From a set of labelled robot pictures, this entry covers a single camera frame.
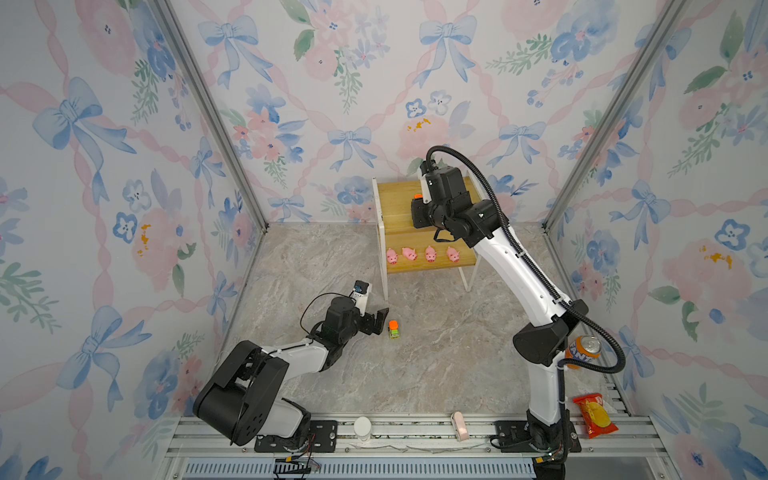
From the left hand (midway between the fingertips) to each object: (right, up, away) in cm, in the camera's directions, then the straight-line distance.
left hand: (375, 302), depth 89 cm
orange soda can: (+56, -10, -9) cm, 58 cm away
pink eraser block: (+22, -28, -16) cm, 39 cm away
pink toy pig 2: (+10, +15, -1) cm, 18 cm away
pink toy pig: (+5, +14, -1) cm, 15 cm away
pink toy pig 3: (+16, +14, -1) cm, 22 cm away
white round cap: (-2, -26, -20) cm, 33 cm away
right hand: (+12, +28, -12) cm, 32 cm away
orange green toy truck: (+6, -8, +1) cm, 10 cm away
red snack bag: (+57, -26, -13) cm, 64 cm away
